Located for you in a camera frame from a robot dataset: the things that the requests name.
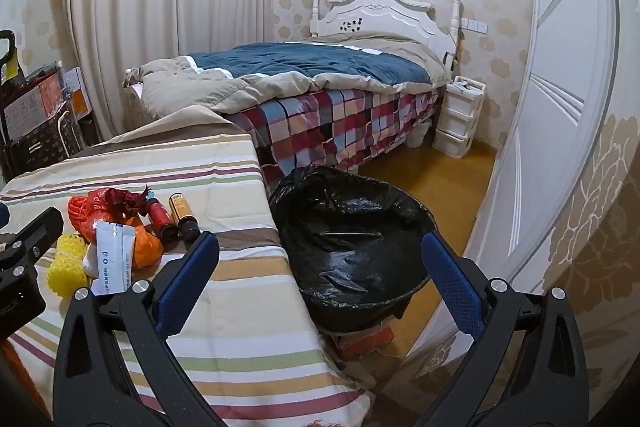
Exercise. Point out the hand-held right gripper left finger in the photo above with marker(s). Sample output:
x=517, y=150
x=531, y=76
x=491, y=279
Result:
x=185, y=277

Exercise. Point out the white bucket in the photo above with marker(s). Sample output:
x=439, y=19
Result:
x=420, y=134

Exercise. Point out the striped tablecloth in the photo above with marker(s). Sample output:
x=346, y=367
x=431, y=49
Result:
x=225, y=187

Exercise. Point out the white wooden bed headboard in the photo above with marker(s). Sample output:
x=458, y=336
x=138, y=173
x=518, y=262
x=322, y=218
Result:
x=380, y=14

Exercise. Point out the white tissue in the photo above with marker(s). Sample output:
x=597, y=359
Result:
x=90, y=264

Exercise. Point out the white printed packet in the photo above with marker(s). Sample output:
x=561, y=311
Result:
x=112, y=257

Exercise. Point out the amber small bottle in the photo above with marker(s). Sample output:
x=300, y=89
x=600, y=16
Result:
x=181, y=209

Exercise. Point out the orange plastic bag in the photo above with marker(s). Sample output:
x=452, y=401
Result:
x=147, y=247

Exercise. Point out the white and orange box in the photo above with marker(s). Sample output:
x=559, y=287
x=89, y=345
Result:
x=77, y=92

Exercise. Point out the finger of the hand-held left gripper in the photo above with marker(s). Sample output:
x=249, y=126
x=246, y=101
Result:
x=42, y=224

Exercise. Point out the orange cloth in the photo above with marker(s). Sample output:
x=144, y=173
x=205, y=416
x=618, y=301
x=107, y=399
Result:
x=20, y=377

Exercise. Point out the red plastic bag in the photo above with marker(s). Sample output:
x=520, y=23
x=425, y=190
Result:
x=102, y=217

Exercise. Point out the checkered bed sheet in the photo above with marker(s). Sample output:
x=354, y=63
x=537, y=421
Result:
x=325, y=127

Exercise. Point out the cardboard box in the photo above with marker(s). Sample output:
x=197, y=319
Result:
x=30, y=102

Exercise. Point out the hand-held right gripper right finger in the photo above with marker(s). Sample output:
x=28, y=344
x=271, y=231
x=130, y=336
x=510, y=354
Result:
x=450, y=277

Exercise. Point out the bed with plaid sheet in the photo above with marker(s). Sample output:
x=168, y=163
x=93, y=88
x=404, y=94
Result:
x=310, y=62

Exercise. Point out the red small bottle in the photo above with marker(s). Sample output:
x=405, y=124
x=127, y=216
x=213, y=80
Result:
x=161, y=219

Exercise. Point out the white wall switch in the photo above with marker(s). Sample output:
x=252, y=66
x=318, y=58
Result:
x=474, y=26

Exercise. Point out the yellow foam mesh net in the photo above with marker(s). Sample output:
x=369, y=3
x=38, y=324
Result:
x=65, y=267

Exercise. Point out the white papers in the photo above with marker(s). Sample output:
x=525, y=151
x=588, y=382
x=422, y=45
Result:
x=465, y=82

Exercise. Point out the orange-red foam mesh net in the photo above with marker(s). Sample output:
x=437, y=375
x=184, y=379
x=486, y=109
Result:
x=77, y=212

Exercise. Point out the white plastic drawer unit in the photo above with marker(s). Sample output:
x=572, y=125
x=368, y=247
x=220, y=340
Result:
x=460, y=117

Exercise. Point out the white door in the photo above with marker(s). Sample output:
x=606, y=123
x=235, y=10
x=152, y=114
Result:
x=550, y=57

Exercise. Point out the bin with black bag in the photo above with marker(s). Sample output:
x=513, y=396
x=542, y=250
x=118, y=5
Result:
x=350, y=257

